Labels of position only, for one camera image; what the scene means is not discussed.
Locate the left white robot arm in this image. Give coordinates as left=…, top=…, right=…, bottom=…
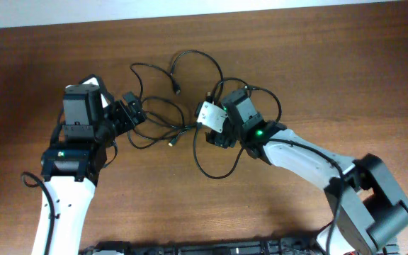
left=32, top=84, right=147, bottom=254

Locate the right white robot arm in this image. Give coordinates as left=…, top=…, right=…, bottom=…
left=195, top=86, right=408, bottom=254

